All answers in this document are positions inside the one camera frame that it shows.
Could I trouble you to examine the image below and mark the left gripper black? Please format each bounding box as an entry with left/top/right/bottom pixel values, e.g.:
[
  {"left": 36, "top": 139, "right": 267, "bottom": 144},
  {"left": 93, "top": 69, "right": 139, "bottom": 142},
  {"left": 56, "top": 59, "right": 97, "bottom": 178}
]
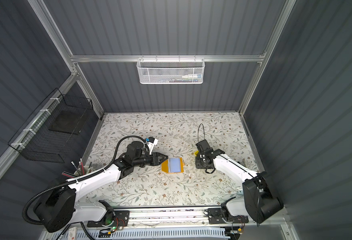
[{"left": 133, "top": 151, "right": 169, "bottom": 169}]

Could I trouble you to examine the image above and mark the yellow leather card holder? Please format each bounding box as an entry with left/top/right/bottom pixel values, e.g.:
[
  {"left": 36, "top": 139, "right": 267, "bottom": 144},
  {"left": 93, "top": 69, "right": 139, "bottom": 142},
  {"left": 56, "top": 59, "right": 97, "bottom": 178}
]
[{"left": 161, "top": 158, "right": 184, "bottom": 174}]

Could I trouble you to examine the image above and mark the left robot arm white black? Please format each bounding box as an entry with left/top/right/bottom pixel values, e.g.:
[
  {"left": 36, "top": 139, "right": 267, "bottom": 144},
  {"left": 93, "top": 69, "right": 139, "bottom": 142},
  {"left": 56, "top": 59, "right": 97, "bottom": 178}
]
[{"left": 33, "top": 138, "right": 169, "bottom": 233}]

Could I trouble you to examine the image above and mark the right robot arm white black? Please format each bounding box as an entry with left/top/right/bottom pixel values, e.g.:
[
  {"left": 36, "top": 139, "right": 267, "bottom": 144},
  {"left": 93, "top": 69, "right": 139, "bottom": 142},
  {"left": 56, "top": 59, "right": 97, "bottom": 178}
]
[{"left": 195, "top": 140, "right": 284, "bottom": 224}]

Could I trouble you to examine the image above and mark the pen holder with pens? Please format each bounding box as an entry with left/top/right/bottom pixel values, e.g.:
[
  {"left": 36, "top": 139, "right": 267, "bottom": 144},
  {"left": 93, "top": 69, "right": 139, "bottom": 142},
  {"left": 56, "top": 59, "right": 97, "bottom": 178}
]
[{"left": 62, "top": 158, "right": 94, "bottom": 179}]

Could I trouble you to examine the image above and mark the white tube in basket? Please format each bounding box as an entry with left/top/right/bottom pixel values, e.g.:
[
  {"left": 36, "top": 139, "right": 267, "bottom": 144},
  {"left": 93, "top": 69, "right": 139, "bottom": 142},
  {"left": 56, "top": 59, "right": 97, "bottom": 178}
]
[{"left": 181, "top": 74, "right": 203, "bottom": 81}]

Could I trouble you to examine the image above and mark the black pad in basket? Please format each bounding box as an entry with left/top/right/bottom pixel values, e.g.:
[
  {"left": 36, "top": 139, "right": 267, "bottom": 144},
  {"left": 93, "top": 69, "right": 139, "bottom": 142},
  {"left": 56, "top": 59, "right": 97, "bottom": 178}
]
[{"left": 49, "top": 111, "right": 88, "bottom": 135}]

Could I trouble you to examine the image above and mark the white small box foreground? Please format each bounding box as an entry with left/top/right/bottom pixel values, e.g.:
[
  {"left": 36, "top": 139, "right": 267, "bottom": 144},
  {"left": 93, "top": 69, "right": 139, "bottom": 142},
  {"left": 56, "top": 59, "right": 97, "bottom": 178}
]
[{"left": 68, "top": 227, "right": 77, "bottom": 240}]

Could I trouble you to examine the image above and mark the black corrugated cable left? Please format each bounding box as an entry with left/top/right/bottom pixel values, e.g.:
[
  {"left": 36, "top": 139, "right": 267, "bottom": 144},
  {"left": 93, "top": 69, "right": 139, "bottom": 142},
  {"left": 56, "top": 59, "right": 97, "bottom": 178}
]
[{"left": 21, "top": 135, "right": 147, "bottom": 226}]

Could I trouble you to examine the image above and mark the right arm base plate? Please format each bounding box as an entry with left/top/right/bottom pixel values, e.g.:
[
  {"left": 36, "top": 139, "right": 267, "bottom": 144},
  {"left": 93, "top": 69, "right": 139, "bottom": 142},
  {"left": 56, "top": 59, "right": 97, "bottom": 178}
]
[{"left": 203, "top": 208, "right": 249, "bottom": 225}]

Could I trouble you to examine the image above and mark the aluminium front rail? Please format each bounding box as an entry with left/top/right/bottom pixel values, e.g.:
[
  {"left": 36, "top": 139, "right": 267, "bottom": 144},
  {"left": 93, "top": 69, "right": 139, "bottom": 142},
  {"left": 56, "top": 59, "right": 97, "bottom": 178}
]
[{"left": 48, "top": 205, "right": 287, "bottom": 229}]

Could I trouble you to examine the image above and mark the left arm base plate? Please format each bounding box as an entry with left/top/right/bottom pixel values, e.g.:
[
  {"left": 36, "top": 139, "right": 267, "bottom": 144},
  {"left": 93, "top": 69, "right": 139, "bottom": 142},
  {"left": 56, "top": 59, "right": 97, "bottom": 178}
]
[{"left": 87, "top": 211, "right": 130, "bottom": 228}]

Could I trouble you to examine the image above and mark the white wire mesh basket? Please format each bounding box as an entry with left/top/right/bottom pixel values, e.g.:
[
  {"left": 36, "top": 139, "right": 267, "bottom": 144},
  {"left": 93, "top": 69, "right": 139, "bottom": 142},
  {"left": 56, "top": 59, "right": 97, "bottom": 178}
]
[{"left": 137, "top": 59, "right": 205, "bottom": 85}]

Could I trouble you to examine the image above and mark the black wire mesh basket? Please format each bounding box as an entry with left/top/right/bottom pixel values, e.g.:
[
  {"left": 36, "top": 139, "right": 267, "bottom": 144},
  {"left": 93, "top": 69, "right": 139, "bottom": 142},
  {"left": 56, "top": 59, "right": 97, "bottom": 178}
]
[{"left": 8, "top": 90, "right": 94, "bottom": 164}]

